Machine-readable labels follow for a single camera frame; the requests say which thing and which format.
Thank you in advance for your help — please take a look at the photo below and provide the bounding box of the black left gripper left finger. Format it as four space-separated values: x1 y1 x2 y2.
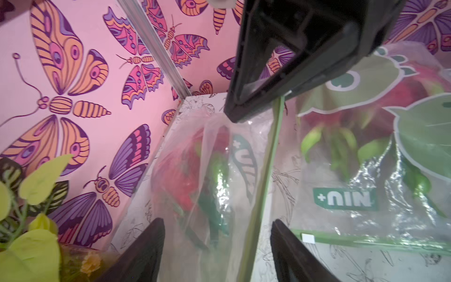
96 218 166 282

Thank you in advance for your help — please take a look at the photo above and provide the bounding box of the potted green leafy plant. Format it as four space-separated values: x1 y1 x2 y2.
1 154 107 282

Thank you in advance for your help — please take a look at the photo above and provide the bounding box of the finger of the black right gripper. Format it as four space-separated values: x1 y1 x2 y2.
224 1 405 123

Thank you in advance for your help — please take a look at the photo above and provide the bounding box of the clear zip-top bag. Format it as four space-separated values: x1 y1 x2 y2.
116 94 304 282

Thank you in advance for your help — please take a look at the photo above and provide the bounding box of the aluminium frame post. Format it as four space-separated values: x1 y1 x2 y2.
117 0 191 99

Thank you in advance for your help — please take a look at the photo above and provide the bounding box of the red dragon fruit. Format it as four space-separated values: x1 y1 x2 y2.
152 126 231 229

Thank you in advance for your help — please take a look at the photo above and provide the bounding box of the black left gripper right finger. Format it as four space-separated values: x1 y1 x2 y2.
270 219 339 282

